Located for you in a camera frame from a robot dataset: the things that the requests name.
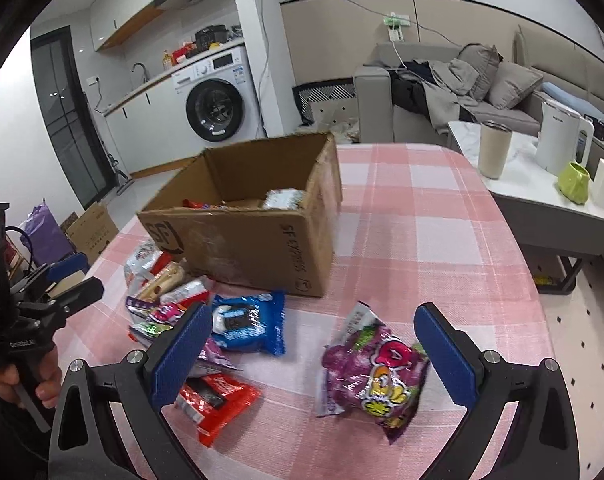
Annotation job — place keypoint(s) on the pink checked tablecloth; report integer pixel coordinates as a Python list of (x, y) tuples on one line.
[(407, 240)]

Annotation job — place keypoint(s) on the person's left hand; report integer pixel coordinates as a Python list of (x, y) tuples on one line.
[(49, 382)]

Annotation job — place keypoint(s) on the yellow bottle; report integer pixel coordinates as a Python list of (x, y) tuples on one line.
[(167, 60)]

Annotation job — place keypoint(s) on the small printed cardboard box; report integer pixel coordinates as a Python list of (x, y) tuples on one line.
[(94, 232)]

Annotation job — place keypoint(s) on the white wall cabinets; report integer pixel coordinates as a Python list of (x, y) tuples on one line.
[(131, 20)]

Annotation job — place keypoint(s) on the beige crumpled cloth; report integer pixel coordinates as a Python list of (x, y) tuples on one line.
[(344, 127)]

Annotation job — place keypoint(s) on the blue cookie packet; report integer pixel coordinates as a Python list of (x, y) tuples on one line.
[(252, 325)]

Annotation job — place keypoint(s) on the red box on counter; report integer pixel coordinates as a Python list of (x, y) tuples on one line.
[(184, 53)]

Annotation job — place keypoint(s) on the light grey cushion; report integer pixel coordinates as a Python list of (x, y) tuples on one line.
[(514, 85)]

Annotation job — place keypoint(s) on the black rice cooker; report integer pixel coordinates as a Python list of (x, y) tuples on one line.
[(210, 36)]

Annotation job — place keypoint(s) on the beige tumbler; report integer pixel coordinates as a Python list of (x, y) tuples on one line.
[(494, 152)]

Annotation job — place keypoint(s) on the purple plastic bag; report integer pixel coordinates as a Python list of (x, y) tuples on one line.
[(44, 235)]

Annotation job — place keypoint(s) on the dark grey cushion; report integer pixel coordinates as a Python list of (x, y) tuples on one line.
[(479, 65)]

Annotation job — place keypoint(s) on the purple candy bag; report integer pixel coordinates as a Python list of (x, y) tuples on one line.
[(372, 375)]

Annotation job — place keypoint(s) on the red snack packet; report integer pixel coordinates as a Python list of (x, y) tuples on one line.
[(226, 400)]

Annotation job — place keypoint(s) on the grey jacket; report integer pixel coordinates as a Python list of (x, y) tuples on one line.
[(447, 90)]

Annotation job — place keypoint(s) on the light blue pillow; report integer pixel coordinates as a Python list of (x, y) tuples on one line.
[(569, 97)]

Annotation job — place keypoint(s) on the white green snack packet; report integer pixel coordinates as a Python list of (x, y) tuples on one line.
[(282, 199)]

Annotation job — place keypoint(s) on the brown cardboard box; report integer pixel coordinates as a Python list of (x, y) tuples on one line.
[(242, 255)]

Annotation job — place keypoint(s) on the small purple snack packet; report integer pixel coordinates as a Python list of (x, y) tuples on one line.
[(216, 360)]

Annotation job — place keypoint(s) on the pile of mixed snack packets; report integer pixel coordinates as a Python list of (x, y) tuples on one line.
[(156, 285)]

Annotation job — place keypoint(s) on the black glass door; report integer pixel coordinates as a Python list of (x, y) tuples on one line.
[(66, 120)]

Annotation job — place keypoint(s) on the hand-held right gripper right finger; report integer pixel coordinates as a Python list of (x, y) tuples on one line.
[(444, 355)]

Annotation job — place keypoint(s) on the kitchen counter with cabinets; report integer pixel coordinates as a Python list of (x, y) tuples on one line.
[(146, 125)]

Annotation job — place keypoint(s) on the grey sofa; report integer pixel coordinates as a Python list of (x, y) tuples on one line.
[(377, 105)]

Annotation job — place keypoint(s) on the white power strip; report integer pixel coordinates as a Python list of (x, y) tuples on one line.
[(396, 27)]

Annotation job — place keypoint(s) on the thin red snack bar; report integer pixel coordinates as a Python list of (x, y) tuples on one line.
[(201, 204)]

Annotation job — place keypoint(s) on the upright floor mop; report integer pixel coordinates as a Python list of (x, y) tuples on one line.
[(120, 177)]

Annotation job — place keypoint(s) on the curved metal faucet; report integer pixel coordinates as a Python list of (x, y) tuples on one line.
[(140, 67)]

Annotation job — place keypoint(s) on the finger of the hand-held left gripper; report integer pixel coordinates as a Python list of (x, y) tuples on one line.
[(79, 292), (66, 266)]

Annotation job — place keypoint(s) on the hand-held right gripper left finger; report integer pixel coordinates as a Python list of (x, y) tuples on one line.
[(181, 355)]

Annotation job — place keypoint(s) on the green mug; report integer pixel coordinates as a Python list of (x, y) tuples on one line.
[(572, 185)]

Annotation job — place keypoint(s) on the marble top coffee table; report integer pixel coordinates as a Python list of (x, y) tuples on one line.
[(522, 160)]

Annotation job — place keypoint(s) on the white electric kettle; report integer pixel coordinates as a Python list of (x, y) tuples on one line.
[(557, 135)]

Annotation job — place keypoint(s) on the white washing machine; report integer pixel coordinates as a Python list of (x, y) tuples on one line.
[(216, 95)]

